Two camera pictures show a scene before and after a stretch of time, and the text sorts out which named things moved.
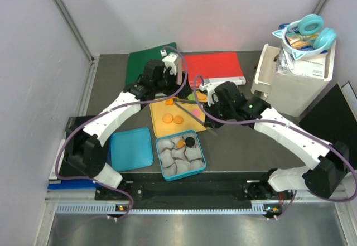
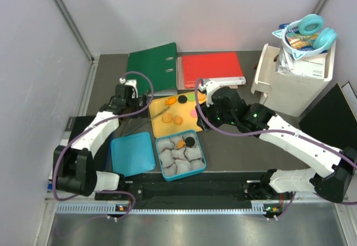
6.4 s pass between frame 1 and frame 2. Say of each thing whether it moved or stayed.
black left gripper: moved
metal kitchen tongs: moved
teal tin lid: moved
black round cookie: stayed
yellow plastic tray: stayed
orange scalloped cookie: stayed
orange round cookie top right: stayed
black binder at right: stayed
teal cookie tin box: stayed
